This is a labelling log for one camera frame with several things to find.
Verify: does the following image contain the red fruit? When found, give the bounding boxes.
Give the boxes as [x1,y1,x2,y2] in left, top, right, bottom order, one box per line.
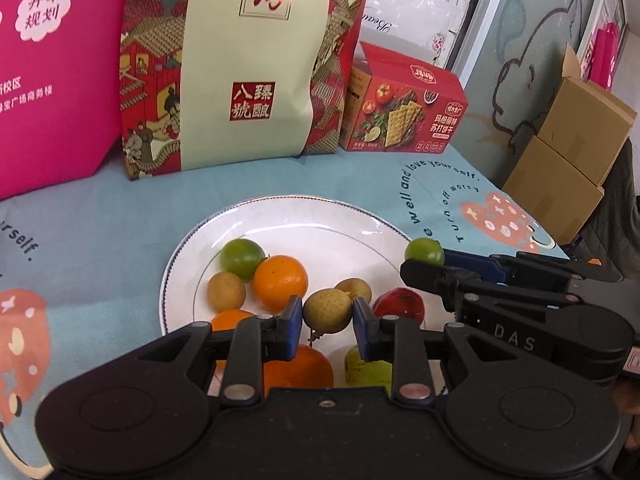
[372,287,426,326]

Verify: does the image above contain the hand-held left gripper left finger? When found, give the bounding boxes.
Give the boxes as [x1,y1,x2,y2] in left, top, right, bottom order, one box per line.
[100,296,304,407]

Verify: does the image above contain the small green fruit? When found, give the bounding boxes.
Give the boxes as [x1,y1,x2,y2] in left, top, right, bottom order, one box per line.
[220,239,266,282]
[404,237,445,266]

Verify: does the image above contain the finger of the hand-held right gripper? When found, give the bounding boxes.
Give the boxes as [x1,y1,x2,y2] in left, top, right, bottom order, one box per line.
[400,258,583,312]
[442,249,623,291]

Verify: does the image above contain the dark cloth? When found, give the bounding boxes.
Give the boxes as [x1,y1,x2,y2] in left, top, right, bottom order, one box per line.
[575,140,640,281]

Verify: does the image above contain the white plate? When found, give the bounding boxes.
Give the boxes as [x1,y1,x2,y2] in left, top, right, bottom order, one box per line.
[159,195,446,391]

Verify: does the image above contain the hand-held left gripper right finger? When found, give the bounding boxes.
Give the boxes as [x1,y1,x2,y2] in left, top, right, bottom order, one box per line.
[352,297,531,407]

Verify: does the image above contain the large green fruit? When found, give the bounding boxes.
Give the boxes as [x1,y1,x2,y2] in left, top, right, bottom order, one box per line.
[344,347,393,388]

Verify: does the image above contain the orange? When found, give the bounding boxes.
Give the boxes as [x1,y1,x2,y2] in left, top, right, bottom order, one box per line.
[210,309,258,333]
[251,255,309,313]
[262,344,334,391]

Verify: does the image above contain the brown longan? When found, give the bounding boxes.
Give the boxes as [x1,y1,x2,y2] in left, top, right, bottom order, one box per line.
[207,272,248,312]
[302,288,354,331]
[334,278,373,306]

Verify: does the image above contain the cardboard box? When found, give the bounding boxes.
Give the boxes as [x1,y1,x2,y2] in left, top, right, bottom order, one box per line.
[537,42,638,186]
[501,135,606,246]

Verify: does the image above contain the pink gift bag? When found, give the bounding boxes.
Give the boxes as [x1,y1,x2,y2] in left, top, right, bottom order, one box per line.
[587,22,630,92]

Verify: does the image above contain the white floral bag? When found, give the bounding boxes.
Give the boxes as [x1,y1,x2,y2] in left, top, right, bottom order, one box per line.
[360,0,493,73]

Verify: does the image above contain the red green illustrated bag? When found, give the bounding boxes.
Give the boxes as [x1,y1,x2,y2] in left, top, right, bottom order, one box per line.
[119,0,376,182]

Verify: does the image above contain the blue printed tablecloth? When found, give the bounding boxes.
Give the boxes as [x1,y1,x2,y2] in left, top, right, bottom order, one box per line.
[0,145,571,480]

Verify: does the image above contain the magenta paper bag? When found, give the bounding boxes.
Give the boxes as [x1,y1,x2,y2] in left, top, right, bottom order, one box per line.
[0,0,132,201]

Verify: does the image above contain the red cracker box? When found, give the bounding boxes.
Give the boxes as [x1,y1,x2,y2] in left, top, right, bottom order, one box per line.
[339,41,469,155]

